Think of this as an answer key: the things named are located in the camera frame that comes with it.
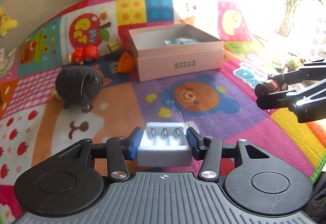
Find pink cardboard box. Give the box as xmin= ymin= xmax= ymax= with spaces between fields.
xmin=129 ymin=24 xmax=224 ymax=82

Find black head keychain figure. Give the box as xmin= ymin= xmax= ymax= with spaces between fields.
xmin=254 ymin=74 xmax=288 ymax=97

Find black cylinder stick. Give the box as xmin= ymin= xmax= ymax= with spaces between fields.
xmin=104 ymin=51 xmax=124 ymax=61

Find orange plastic toy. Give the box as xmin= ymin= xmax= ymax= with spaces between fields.
xmin=117 ymin=52 xmax=135 ymax=74

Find white battery charger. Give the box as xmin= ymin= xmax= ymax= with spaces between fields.
xmin=136 ymin=122 xmax=192 ymax=168

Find black plush toy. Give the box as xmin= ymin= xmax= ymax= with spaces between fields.
xmin=55 ymin=66 xmax=103 ymax=110

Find blue tissue pack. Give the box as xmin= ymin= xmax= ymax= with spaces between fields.
xmin=165 ymin=38 xmax=200 ymax=46

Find gold cylinder cap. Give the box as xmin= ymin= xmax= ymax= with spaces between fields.
xmin=107 ymin=37 xmax=123 ymax=53

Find red hooded doll figure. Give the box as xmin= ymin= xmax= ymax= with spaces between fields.
xmin=68 ymin=45 xmax=100 ymax=65

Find colourful cartoon play mat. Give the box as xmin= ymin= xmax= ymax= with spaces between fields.
xmin=1 ymin=0 xmax=325 ymax=223

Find yellow plush toys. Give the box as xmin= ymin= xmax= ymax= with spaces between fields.
xmin=0 ymin=8 xmax=18 ymax=37

